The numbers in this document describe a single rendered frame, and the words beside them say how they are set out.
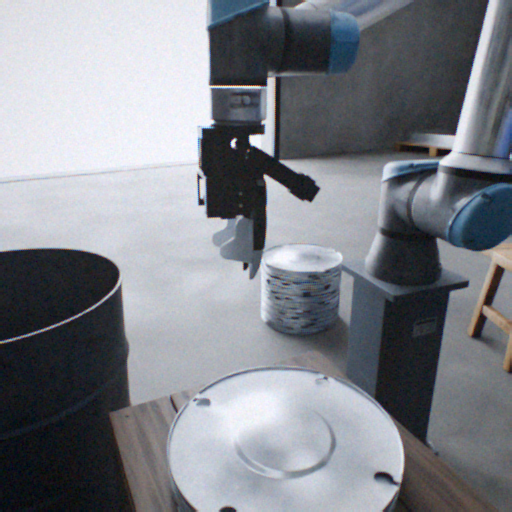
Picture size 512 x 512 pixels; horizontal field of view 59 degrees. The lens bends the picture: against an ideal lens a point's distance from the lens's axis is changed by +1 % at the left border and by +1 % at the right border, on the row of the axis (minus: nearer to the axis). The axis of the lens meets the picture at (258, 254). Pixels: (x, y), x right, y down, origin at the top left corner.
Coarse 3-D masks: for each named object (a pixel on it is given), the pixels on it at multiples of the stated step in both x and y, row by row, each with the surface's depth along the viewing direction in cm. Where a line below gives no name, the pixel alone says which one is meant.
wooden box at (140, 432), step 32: (352, 384) 74; (128, 416) 67; (160, 416) 67; (128, 448) 61; (160, 448) 61; (416, 448) 61; (128, 480) 56; (160, 480) 56; (416, 480) 56; (448, 480) 56
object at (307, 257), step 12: (264, 252) 165; (276, 252) 165; (288, 252) 164; (300, 252) 164; (312, 252) 164; (324, 252) 165; (336, 252) 165; (276, 264) 154; (288, 264) 154; (300, 264) 154; (312, 264) 154; (324, 264) 154; (336, 264) 154
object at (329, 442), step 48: (240, 384) 67; (288, 384) 67; (336, 384) 67; (192, 432) 57; (240, 432) 57; (288, 432) 57; (336, 432) 57; (384, 432) 57; (192, 480) 50; (240, 480) 50; (288, 480) 50; (336, 480) 50
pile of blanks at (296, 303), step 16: (272, 272) 152; (288, 272) 148; (320, 272) 149; (336, 272) 153; (272, 288) 154; (288, 288) 152; (304, 288) 149; (320, 288) 152; (336, 288) 157; (272, 304) 156; (288, 304) 152; (304, 304) 152; (320, 304) 153; (336, 304) 158; (272, 320) 158; (288, 320) 154; (304, 320) 153; (320, 320) 155; (336, 320) 163
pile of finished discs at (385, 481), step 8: (320, 384) 68; (328, 384) 68; (192, 400) 64; (200, 400) 64; (208, 400) 64; (384, 472) 53; (376, 480) 52; (384, 480) 52; (392, 480) 52; (176, 496) 52; (184, 504) 49; (392, 504) 50
